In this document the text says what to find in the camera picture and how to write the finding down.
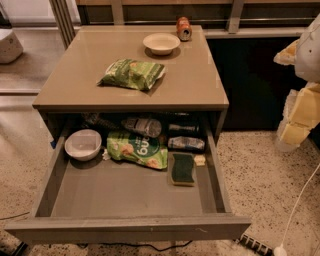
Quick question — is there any white bowl on table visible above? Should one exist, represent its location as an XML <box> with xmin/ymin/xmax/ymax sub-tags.
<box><xmin>143</xmin><ymin>33</ymin><xmax>180</xmax><ymax>56</ymax></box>

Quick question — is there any white power cable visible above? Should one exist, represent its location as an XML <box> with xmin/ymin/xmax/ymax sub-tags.
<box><xmin>273</xmin><ymin>162</ymin><xmax>320</xmax><ymax>256</ymax></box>

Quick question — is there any black power strip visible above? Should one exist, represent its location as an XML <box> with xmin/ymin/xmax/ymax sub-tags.
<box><xmin>238</xmin><ymin>234</ymin><xmax>273</xmax><ymax>256</ymax></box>

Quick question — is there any small cream object in drawer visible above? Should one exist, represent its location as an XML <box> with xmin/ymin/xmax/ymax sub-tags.
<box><xmin>194</xmin><ymin>155</ymin><xmax>206</xmax><ymax>166</ymax></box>

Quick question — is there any white round device on floor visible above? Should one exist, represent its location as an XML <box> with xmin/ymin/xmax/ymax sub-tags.
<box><xmin>0</xmin><ymin>29</ymin><xmax>23</xmax><ymax>64</ymax></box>

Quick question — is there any green jalapeno chip bag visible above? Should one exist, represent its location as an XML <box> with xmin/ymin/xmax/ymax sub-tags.
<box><xmin>98</xmin><ymin>59</ymin><xmax>165</xmax><ymax>91</ymax></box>

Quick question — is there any grey cabinet table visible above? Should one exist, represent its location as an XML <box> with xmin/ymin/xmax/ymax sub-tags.
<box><xmin>32</xmin><ymin>24</ymin><xmax>230</xmax><ymax>144</ymax></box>

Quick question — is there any grey crumpled bag in drawer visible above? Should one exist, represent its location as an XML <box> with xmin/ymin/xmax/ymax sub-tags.
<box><xmin>121</xmin><ymin>118</ymin><xmax>162</xmax><ymax>138</ymax></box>

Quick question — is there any white bowl in drawer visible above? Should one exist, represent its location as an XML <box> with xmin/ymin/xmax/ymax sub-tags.
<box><xmin>64</xmin><ymin>129</ymin><xmax>102</xmax><ymax>161</ymax></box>

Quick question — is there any black floor cable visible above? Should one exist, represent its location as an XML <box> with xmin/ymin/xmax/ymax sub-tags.
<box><xmin>77</xmin><ymin>240</ymin><xmax>194</xmax><ymax>252</ymax></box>

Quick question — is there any open grey top drawer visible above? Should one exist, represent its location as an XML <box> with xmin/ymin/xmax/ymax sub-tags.
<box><xmin>5</xmin><ymin>117</ymin><xmax>251</xmax><ymax>244</ymax></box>

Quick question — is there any metal frame post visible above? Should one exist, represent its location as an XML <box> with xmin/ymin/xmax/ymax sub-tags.
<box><xmin>49</xmin><ymin>0</ymin><xmax>75</xmax><ymax>48</ymax></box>

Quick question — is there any dark can in drawer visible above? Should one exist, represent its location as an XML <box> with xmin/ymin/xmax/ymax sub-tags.
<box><xmin>168</xmin><ymin>124</ymin><xmax>199</xmax><ymax>135</ymax></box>

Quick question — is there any orange soda can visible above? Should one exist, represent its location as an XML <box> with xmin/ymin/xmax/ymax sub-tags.
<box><xmin>176</xmin><ymin>17</ymin><xmax>192</xmax><ymax>41</ymax></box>

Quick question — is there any dark bag in drawer back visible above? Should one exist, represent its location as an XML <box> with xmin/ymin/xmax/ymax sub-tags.
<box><xmin>81</xmin><ymin>113</ymin><xmax>118</xmax><ymax>130</ymax></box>

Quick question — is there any green snack bag in drawer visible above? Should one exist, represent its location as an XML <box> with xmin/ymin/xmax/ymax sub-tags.
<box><xmin>107</xmin><ymin>131</ymin><xmax>168</xmax><ymax>170</ymax></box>

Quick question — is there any green yellow sponge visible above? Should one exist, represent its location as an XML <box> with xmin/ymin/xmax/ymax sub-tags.
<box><xmin>169</xmin><ymin>153</ymin><xmax>195</xmax><ymax>186</ymax></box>

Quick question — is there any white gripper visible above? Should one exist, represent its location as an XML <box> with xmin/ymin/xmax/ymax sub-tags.
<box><xmin>273</xmin><ymin>13</ymin><xmax>320</xmax><ymax>152</ymax></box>

